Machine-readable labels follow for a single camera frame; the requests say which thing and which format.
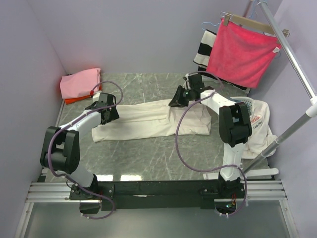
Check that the black white striped cloth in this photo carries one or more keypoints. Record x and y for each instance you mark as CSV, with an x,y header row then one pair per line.
x,y
203,53

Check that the white laundry basket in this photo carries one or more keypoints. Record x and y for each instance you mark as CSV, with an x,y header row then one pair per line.
x,y
247,101

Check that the folded orange t-shirt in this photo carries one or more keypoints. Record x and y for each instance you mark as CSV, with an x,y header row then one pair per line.
x,y
76,99

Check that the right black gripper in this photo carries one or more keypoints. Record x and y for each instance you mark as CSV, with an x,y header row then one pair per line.
x,y
177,101

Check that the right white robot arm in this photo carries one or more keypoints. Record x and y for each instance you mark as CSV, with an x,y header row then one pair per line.
x,y
234,120

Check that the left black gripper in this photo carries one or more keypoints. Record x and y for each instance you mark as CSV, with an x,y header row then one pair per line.
x,y
114,115

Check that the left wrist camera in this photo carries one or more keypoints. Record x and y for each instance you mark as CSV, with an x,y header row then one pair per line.
x,y
95,96

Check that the wooden clip hanger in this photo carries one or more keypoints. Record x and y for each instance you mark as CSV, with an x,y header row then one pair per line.
x,y
246,22

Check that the folded pink t-shirt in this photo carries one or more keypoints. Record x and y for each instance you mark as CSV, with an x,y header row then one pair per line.
x,y
91,76

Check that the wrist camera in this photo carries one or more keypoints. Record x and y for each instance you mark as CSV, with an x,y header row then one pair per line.
x,y
186,84
95,96

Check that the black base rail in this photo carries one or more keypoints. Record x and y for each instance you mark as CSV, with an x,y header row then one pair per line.
x,y
167,194

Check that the red hanging towel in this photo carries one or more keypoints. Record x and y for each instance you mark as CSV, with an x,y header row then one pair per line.
x,y
241,56

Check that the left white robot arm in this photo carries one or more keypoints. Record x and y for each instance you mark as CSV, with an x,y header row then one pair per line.
x,y
61,146

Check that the white coca-cola t-shirt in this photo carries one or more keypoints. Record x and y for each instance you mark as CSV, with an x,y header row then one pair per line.
x,y
261,136

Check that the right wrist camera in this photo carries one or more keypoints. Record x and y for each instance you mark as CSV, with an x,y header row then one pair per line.
x,y
186,84

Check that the cream white t-shirt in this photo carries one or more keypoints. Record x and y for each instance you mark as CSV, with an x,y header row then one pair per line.
x,y
153,119

